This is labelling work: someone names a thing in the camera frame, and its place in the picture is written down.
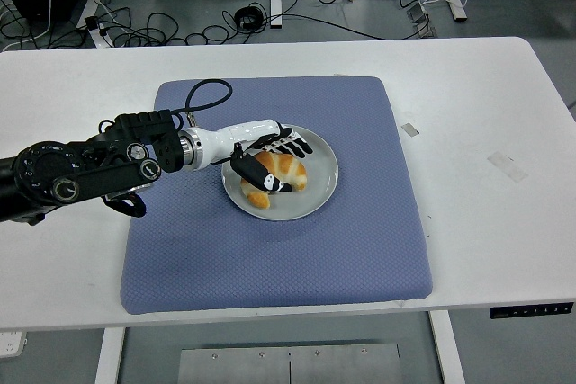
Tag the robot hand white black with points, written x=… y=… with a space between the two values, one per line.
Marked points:
x=225 y=141

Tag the croissant bread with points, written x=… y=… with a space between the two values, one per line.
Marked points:
x=292 y=170

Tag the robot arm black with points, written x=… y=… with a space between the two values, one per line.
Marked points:
x=90 y=168

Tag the grey round plate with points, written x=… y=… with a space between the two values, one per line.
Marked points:
x=317 y=186

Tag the blue quilted mat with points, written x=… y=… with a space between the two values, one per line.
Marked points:
x=189 y=258

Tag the small grey tape piece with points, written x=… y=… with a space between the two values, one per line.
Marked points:
x=410 y=129

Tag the grey foot pedal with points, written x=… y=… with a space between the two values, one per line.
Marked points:
x=420 y=20

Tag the grey metal plate with screws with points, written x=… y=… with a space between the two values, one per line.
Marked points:
x=288 y=363

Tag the white table leg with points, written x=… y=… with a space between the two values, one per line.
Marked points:
x=447 y=348
x=109 y=357

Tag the large clear tape piece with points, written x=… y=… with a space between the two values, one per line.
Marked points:
x=507 y=166

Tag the white power strip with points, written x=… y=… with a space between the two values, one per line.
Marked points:
x=11 y=344

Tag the black table control panel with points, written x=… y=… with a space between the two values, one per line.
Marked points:
x=531 y=310

